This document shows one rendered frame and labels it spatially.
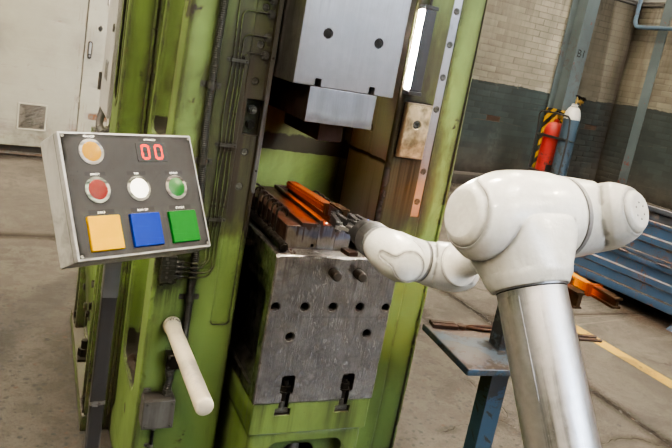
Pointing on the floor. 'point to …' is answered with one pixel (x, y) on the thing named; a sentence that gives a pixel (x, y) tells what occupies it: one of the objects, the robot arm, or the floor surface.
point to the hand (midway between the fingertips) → (337, 213)
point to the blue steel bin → (637, 264)
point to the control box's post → (102, 352)
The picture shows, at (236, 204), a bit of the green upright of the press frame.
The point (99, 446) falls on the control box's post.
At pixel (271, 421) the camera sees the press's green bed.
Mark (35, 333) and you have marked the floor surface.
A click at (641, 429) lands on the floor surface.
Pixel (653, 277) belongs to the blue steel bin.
